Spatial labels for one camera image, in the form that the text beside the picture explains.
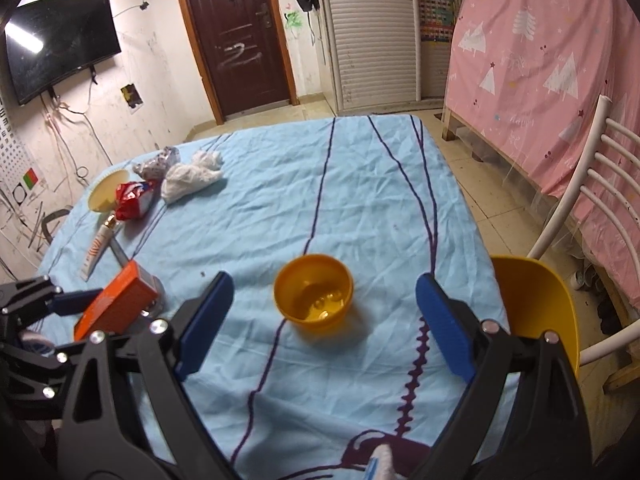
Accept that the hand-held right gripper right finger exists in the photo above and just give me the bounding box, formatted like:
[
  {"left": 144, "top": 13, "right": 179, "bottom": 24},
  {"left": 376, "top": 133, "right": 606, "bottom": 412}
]
[{"left": 415, "top": 272, "right": 593, "bottom": 480}]

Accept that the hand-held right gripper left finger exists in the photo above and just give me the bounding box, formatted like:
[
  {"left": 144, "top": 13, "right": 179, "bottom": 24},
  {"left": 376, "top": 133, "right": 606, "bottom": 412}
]
[{"left": 57, "top": 270, "right": 241, "bottom": 480}]

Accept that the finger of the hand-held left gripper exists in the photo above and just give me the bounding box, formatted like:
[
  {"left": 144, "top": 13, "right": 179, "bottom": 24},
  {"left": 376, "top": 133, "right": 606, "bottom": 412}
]
[
  {"left": 10, "top": 341, "right": 87, "bottom": 402},
  {"left": 0, "top": 275, "right": 103, "bottom": 318}
]

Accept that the orange cardboard box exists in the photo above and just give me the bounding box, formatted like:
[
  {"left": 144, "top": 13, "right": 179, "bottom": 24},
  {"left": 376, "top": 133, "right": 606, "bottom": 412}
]
[{"left": 74, "top": 260, "right": 161, "bottom": 344}]

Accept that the white orange tube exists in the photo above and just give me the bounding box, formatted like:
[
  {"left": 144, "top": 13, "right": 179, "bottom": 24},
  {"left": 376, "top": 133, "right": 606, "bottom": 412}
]
[{"left": 80, "top": 214, "right": 124, "bottom": 282}]

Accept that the grey round-headed utensil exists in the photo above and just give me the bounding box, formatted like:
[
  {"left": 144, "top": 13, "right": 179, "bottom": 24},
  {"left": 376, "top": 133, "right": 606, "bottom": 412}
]
[{"left": 109, "top": 237, "right": 169, "bottom": 319}]

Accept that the yellow plastic bin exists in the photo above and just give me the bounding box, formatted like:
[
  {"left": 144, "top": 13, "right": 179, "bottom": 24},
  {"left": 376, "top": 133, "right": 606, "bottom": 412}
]
[{"left": 490, "top": 255, "right": 582, "bottom": 379}]

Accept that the yellow plastic bowl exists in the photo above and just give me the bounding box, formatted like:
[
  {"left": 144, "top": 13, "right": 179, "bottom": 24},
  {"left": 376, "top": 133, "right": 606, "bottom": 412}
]
[{"left": 273, "top": 254, "right": 355, "bottom": 339}]

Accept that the yellow round lid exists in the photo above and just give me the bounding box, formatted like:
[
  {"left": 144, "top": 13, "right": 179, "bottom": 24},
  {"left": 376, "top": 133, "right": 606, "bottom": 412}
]
[{"left": 87, "top": 169, "right": 132, "bottom": 212}]

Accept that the red snack packet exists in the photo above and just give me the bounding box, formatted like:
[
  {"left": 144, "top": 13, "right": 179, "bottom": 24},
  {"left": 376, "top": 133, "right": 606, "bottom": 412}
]
[{"left": 114, "top": 180, "right": 160, "bottom": 222}]

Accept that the white plastic bag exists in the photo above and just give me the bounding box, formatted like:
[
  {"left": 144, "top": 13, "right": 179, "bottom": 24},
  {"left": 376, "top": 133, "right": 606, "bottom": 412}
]
[{"left": 161, "top": 162, "right": 224, "bottom": 205}]

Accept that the grey wrapper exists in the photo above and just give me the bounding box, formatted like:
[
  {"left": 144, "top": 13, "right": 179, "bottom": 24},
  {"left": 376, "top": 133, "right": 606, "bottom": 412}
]
[{"left": 132, "top": 146, "right": 182, "bottom": 182}]

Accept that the person's left forearm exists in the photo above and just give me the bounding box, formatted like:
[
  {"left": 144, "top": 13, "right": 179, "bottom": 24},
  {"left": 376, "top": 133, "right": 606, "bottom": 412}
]
[{"left": 22, "top": 332, "right": 54, "bottom": 356}]

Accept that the person's right forearm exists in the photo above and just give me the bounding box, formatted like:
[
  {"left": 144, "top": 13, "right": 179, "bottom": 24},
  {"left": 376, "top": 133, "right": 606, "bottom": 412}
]
[{"left": 364, "top": 442, "right": 396, "bottom": 480}]

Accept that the eye chart poster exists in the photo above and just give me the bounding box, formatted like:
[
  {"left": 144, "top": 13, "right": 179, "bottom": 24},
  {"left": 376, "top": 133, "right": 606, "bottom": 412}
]
[{"left": 0, "top": 94, "right": 44, "bottom": 207}]

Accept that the light blue striped sheet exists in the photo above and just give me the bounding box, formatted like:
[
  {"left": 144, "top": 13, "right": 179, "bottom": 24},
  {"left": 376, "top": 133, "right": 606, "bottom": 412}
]
[{"left": 37, "top": 114, "right": 519, "bottom": 480}]

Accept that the white metal chair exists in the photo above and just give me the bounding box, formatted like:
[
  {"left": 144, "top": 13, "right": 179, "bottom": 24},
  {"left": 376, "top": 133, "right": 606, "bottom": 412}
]
[{"left": 527, "top": 94, "right": 640, "bottom": 367}]

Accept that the dark brown door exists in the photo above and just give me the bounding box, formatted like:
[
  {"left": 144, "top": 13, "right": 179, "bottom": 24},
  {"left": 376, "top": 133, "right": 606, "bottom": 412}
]
[{"left": 170, "top": 0, "right": 299, "bottom": 125}]

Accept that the pink tree-print curtain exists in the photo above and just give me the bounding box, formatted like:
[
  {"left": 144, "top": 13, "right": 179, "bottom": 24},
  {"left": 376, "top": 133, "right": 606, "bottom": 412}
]
[{"left": 442, "top": 0, "right": 640, "bottom": 312}]

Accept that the white slatted wardrobe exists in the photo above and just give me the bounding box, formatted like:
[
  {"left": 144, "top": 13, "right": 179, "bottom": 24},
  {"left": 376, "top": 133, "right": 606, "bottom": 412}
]
[{"left": 312, "top": 0, "right": 454, "bottom": 114}]

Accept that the grey metal chair frame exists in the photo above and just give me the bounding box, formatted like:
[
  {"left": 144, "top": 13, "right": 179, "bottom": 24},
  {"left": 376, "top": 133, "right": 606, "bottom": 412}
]
[{"left": 41, "top": 207, "right": 74, "bottom": 246}]

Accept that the black wall television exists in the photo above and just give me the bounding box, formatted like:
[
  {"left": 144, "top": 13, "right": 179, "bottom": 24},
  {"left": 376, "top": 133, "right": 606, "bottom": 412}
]
[{"left": 4, "top": 0, "right": 123, "bottom": 106}]

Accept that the colourful grid wall chart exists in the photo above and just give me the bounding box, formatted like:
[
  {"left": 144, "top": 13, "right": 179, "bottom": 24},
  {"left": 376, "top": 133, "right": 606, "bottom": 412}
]
[{"left": 415, "top": 0, "right": 456, "bottom": 44}]

